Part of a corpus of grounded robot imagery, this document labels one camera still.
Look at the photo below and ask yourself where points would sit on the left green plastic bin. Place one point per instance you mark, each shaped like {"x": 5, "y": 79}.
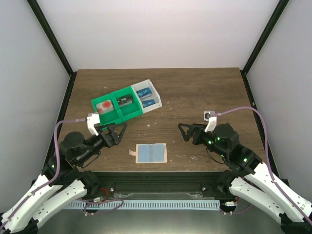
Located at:
{"x": 110, "y": 117}

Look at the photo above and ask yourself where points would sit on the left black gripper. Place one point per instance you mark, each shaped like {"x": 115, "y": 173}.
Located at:
{"x": 116, "y": 139}

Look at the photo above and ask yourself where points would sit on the middle green plastic bin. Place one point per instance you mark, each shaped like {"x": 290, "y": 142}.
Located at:
{"x": 128, "y": 104}

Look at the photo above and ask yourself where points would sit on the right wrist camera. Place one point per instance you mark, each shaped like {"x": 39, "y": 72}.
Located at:
{"x": 211, "y": 119}

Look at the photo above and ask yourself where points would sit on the black card stack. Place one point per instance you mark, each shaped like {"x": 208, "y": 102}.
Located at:
{"x": 124, "y": 100}

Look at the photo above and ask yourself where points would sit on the left black frame post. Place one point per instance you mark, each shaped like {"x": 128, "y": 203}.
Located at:
{"x": 35, "y": 7}

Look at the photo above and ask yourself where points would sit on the white red card stack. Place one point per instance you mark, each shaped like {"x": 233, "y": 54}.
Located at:
{"x": 104, "y": 107}

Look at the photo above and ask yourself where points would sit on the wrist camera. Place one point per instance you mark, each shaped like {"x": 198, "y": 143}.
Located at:
{"x": 92, "y": 120}
{"x": 211, "y": 119}

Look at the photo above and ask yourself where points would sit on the blue card stack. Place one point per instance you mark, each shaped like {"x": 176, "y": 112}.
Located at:
{"x": 144, "y": 93}

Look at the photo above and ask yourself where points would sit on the right black frame post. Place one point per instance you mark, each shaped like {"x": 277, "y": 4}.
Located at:
{"x": 275, "y": 16}

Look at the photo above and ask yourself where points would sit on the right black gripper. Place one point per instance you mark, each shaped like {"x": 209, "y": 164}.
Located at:
{"x": 198, "y": 128}

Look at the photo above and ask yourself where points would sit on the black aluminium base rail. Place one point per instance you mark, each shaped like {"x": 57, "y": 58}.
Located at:
{"x": 207, "y": 184}

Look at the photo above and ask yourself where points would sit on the white plastic bin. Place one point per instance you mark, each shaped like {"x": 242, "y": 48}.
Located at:
{"x": 155, "y": 95}

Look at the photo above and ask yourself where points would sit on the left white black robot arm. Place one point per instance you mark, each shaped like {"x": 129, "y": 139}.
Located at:
{"x": 40, "y": 204}

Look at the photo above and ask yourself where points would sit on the black frame post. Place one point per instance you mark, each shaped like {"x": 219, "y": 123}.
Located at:
{"x": 35, "y": 7}
{"x": 275, "y": 16}

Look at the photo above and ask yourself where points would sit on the light blue slotted cable duct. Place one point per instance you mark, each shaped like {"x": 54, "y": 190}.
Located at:
{"x": 210, "y": 205}

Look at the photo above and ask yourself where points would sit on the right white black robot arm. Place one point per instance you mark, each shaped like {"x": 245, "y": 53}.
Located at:
{"x": 248, "y": 178}

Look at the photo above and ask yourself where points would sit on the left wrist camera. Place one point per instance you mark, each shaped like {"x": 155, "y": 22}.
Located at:
{"x": 92, "y": 120}

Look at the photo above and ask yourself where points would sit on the green plastic bin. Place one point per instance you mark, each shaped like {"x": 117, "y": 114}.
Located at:
{"x": 128, "y": 104}
{"x": 110, "y": 117}

